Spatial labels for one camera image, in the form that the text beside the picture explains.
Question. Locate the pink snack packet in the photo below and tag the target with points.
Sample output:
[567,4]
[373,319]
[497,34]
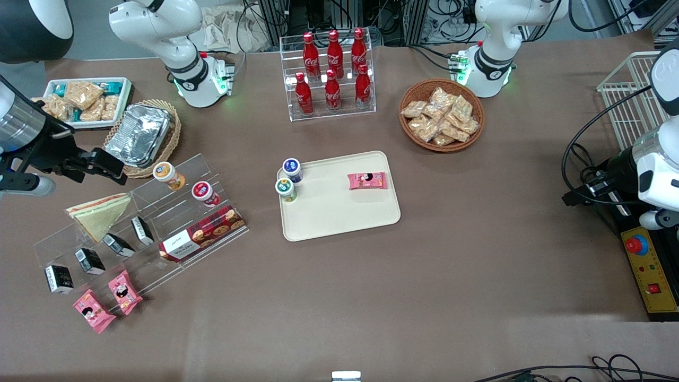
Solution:
[367,181]
[93,312]
[125,292]

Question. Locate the aluminium frame equipment rack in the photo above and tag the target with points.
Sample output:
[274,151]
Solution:
[273,21]

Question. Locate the triangle sandwich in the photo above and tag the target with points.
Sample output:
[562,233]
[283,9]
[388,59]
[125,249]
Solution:
[101,215]

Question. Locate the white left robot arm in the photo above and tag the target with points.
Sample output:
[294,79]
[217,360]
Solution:
[498,48]

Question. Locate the oval light wicker basket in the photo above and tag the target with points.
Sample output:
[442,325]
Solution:
[170,143]

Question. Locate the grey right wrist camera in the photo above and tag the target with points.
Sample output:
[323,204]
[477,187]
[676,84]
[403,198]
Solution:
[29,185]

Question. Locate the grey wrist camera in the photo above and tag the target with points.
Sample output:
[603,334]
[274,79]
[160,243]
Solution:
[658,219]
[29,185]

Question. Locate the clear acrylic bottle rack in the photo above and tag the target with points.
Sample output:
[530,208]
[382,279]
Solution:
[345,114]

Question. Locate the blue lid cup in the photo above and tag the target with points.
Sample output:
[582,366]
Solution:
[292,168]

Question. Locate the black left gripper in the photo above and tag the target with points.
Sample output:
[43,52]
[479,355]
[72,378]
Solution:
[618,166]

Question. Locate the red cup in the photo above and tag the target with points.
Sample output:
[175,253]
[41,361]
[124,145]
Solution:
[204,192]

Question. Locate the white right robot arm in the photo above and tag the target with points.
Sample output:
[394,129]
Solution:
[159,26]

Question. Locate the crumpled beige cloth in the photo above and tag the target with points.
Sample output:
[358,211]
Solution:
[228,29]

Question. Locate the teal snack packet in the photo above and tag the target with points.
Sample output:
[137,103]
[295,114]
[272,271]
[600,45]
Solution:
[59,89]
[113,87]

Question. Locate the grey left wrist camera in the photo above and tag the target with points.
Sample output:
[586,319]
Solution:
[658,219]

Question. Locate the small black carton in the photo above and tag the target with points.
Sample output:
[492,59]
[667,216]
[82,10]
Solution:
[90,261]
[142,231]
[59,279]
[118,245]

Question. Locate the yellow emergency stop control box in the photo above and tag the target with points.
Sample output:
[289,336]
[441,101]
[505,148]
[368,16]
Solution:
[655,276]

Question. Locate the clear acrylic stepped shelf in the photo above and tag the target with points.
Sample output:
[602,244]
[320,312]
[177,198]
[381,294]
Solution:
[159,212]

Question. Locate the round brown wicker basket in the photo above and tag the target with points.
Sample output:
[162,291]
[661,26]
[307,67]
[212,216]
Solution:
[411,135]

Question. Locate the brown table mat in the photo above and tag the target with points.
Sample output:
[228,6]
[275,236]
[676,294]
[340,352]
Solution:
[477,239]

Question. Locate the red tartan cookie box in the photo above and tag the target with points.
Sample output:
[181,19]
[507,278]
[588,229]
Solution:
[204,233]

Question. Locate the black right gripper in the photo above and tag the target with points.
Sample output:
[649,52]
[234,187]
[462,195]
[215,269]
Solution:
[51,148]

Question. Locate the clear crispy snack packet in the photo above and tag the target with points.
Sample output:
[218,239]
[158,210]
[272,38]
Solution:
[443,140]
[110,107]
[441,98]
[423,128]
[57,109]
[414,109]
[93,112]
[461,107]
[455,131]
[469,126]
[83,94]

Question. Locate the beige plastic serving tray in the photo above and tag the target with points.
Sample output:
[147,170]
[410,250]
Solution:
[307,223]

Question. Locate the red cola bottle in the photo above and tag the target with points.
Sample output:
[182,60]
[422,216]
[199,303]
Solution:
[332,95]
[359,53]
[304,98]
[311,58]
[363,90]
[334,55]

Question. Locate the aluminium foil container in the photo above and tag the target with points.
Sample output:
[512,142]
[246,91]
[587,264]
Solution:
[138,135]

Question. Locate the green lid cup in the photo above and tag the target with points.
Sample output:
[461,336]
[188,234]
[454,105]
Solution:
[286,190]

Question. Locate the white rectangular snack tray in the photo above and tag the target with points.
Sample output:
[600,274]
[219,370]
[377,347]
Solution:
[126,101]

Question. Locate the orange cup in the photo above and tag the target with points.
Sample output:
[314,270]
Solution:
[167,175]

